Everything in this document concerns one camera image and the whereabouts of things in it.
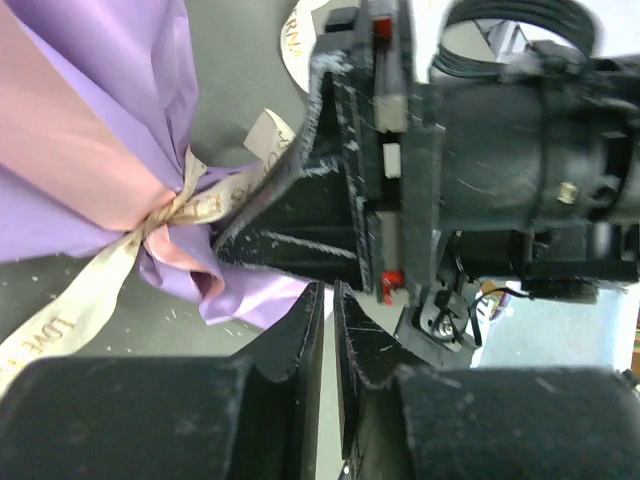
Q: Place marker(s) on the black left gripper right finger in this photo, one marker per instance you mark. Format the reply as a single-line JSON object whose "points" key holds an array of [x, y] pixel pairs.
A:
{"points": [[402, 418]]}

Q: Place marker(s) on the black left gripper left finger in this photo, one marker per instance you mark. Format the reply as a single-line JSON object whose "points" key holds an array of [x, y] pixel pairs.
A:
{"points": [[251, 415]]}

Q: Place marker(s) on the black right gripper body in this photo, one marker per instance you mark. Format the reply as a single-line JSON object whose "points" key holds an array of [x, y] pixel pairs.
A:
{"points": [[525, 168]]}

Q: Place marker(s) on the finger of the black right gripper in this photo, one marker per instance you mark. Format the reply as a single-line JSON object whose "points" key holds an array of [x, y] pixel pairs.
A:
{"points": [[300, 222], [337, 118]]}

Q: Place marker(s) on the cream printed ribbon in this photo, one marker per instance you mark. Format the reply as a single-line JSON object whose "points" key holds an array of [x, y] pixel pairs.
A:
{"points": [[100, 260]]}

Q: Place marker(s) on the purple flower bouquet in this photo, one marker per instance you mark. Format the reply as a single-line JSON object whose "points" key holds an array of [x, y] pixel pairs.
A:
{"points": [[100, 150]]}

